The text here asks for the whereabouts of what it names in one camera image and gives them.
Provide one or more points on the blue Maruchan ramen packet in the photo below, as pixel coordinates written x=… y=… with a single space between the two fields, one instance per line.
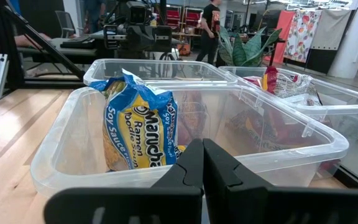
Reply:
x=170 y=124
x=141 y=130

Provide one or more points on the clear plastic bin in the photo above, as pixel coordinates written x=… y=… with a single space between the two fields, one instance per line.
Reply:
x=337 y=109
x=73 y=140
x=89 y=77

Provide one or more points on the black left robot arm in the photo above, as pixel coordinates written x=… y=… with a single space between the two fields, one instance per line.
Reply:
x=120 y=9

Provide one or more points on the orange hanging cloth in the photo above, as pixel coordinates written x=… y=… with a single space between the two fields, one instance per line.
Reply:
x=286 y=28

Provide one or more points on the person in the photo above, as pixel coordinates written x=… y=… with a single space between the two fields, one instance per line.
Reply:
x=95 y=15
x=33 y=40
x=208 y=31

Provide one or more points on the red storage rack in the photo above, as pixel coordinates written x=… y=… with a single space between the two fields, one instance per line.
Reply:
x=193 y=18

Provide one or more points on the orange bucket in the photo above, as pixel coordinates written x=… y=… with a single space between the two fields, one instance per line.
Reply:
x=183 y=49

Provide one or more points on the grey office chair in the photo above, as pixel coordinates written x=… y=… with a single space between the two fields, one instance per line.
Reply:
x=65 y=23

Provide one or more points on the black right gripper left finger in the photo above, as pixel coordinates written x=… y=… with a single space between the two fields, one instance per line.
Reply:
x=135 y=205

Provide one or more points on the floral hanging cloth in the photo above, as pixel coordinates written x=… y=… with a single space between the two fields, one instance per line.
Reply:
x=301 y=34

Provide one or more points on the grey office desk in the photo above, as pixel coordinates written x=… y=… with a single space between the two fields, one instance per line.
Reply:
x=57 y=54

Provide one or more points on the grey hanging cloth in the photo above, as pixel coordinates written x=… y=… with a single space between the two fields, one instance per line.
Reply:
x=331 y=28

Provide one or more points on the white building column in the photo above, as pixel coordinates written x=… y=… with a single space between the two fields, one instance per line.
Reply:
x=353 y=37

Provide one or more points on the black keyboard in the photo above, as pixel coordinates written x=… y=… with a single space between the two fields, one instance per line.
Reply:
x=78 y=43

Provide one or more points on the green snake plant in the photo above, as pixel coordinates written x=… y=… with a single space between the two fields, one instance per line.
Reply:
x=238 y=53

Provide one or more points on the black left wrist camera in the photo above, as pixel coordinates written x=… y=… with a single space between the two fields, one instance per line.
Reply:
x=138 y=12

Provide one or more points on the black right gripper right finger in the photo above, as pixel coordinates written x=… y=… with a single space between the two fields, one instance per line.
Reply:
x=275 y=207

